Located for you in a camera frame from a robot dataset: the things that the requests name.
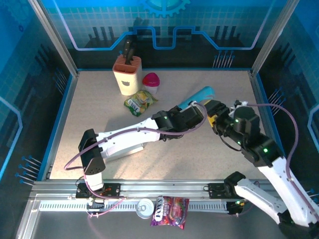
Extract silver tin can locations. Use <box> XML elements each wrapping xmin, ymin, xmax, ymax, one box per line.
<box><xmin>136</xmin><ymin>198</ymin><xmax>155</xmax><ymax>220</ymax></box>

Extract pink lidded plastic container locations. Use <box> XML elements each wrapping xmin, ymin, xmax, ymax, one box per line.
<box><xmin>142</xmin><ymin>72</ymin><xmax>160</xmax><ymax>95</ymax></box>

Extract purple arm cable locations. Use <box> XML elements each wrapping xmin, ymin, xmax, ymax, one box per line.
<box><xmin>235</xmin><ymin>103</ymin><xmax>319</xmax><ymax>218</ymax></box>
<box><xmin>64</xmin><ymin>103</ymin><xmax>209</xmax><ymax>218</ymax></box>

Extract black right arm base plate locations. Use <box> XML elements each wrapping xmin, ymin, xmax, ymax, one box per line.
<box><xmin>208</xmin><ymin>182</ymin><xmax>254</xmax><ymax>199</ymax></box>

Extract aluminium frame post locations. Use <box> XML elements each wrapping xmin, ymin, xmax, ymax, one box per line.
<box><xmin>27</xmin><ymin>0</ymin><xmax>80</xmax><ymax>78</ymax></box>
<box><xmin>250</xmin><ymin>0</ymin><xmax>301</xmax><ymax>78</ymax></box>

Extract black controller board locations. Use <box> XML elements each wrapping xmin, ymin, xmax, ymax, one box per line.
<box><xmin>226</xmin><ymin>200</ymin><xmax>246</xmax><ymax>215</ymax></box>
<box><xmin>86</xmin><ymin>199</ymin><xmax>105</xmax><ymax>215</ymax></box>

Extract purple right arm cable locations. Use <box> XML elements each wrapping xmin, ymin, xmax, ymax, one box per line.
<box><xmin>235</xmin><ymin>103</ymin><xmax>319</xmax><ymax>218</ymax></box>

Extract white slotted cable duct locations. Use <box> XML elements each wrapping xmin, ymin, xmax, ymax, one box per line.
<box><xmin>38</xmin><ymin>201</ymin><xmax>230</xmax><ymax>212</ymax></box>

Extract black handled knife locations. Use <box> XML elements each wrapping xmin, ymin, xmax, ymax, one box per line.
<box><xmin>123</xmin><ymin>38</ymin><xmax>133</xmax><ymax>57</ymax></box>
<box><xmin>126</xmin><ymin>48</ymin><xmax>135</xmax><ymax>65</ymax></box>

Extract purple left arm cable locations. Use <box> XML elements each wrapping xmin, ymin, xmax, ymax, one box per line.
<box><xmin>64</xmin><ymin>103</ymin><xmax>209</xmax><ymax>218</ymax></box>

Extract aluminium mounting rail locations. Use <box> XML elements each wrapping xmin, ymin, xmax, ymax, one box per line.
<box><xmin>29</xmin><ymin>179</ymin><xmax>300</xmax><ymax>197</ymax></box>

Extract purple berries candy bag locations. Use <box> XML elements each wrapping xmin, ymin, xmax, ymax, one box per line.
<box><xmin>150</xmin><ymin>196</ymin><xmax>190</xmax><ymax>230</ymax></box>

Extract aluminium side rail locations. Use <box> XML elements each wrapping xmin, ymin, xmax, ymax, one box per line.
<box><xmin>37</xmin><ymin>72</ymin><xmax>79</xmax><ymax>180</ymax></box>
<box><xmin>250</xmin><ymin>72</ymin><xmax>294</xmax><ymax>180</ymax></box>

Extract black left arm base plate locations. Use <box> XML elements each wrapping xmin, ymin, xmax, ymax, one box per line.
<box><xmin>76</xmin><ymin>183</ymin><xmax>122</xmax><ymax>199</ymax></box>

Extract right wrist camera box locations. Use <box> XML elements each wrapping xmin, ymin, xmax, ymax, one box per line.
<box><xmin>230</xmin><ymin>99</ymin><xmax>249</xmax><ymax>115</ymax></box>

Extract green yellow candy bag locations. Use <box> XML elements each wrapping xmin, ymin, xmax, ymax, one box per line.
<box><xmin>124</xmin><ymin>89</ymin><xmax>159</xmax><ymax>117</ymax></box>

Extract beige knife block orange top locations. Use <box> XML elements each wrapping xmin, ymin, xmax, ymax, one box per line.
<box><xmin>112</xmin><ymin>55</ymin><xmax>143</xmax><ymax>97</ymax></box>

